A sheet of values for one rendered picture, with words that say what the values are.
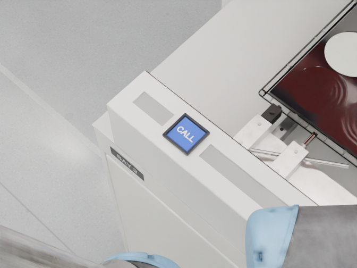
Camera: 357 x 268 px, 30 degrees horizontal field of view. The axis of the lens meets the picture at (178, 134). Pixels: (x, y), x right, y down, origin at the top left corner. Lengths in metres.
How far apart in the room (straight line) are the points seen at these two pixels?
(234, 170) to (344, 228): 0.48
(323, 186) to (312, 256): 0.58
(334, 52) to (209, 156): 0.35
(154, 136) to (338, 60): 0.39
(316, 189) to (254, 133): 0.14
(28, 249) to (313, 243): 0.27
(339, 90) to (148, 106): 0.35
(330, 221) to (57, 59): 1.87
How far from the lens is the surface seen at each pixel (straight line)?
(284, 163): 1.14
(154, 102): 1.13
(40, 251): 0.68
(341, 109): 1.21
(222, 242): 1.20
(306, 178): 1.16
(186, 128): 1.09
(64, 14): 2.51
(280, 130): 1.23
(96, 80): 2.32
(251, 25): 1.40
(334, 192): 1.16
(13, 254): 0.65
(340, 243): 0.60
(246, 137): 1.15
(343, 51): 1.28
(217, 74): 1.32
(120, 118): 1.12
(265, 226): 0.59
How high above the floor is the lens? 1.92
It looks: 61 degrees down
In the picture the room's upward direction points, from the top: 2 degrees counter-clockwise
